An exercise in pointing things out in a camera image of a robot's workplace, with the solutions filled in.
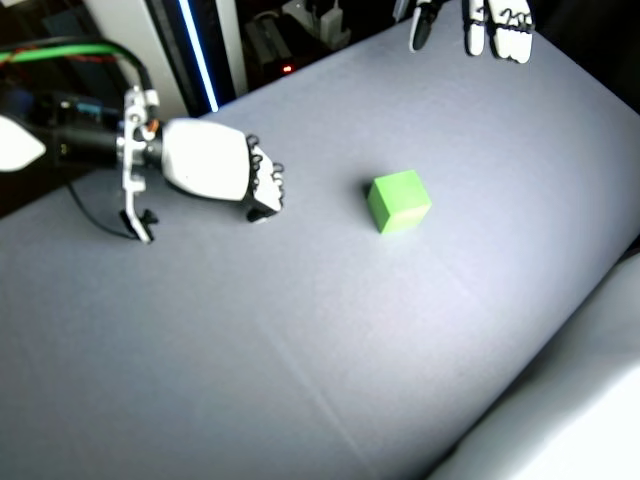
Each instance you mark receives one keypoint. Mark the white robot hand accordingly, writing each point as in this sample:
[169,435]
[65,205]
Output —
[205,157]
[510,40]

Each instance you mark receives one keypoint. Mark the green cube block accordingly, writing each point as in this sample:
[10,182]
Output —
[397,200]

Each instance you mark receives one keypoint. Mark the blue light strip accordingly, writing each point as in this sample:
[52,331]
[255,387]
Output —
[197,50]

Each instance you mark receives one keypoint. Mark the black box with red light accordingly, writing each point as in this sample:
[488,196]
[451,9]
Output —
[280,62]

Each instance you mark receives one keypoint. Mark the white upright panel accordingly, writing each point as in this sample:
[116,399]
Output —
[130,40]

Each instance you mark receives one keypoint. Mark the white power adapter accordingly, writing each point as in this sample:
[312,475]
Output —
[330,22]

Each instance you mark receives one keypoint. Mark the grey table cloth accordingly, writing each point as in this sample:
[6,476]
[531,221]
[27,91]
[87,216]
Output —
[300,325]

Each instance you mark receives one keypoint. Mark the white rounded shell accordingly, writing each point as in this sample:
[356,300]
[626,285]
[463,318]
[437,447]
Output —
[575,400]

